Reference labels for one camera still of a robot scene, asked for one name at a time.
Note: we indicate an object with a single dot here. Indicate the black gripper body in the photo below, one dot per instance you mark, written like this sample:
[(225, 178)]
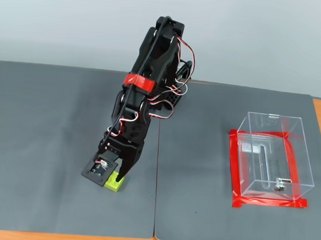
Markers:
[(130, 153)]

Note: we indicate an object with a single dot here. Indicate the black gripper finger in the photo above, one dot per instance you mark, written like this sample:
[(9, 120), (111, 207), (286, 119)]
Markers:
[(125, 168)]

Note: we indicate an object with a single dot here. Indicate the green lego block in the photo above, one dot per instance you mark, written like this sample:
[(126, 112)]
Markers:
[(111, 186)]

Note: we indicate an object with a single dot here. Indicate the red tape band on arm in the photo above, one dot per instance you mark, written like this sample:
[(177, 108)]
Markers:
[(141, 82)]

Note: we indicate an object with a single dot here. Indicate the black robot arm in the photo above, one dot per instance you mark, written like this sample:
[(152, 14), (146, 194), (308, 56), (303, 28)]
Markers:
[(158, 55)]

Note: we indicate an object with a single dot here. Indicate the transparent plastic box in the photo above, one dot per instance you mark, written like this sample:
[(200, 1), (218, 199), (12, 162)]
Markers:
[(303, 159)]

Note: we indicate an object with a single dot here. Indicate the gray table mat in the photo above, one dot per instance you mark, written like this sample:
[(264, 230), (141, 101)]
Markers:
[(40, 146), (200, 181)]

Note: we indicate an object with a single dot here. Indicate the black table clamp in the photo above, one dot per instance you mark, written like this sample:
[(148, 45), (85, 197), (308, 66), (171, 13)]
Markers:
[(185, 68)]

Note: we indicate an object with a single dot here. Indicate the red floor tape strip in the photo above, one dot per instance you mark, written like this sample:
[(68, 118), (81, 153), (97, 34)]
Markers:
[(262, 133), (234, 169), (266, 203), (292, 164)]

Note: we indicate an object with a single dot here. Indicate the metal cam lock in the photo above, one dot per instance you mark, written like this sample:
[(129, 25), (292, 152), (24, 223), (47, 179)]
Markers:
[(281, 184)]

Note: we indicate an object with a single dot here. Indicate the black square wrist camera module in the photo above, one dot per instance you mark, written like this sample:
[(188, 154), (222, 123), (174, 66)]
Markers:
[(98, 173)]

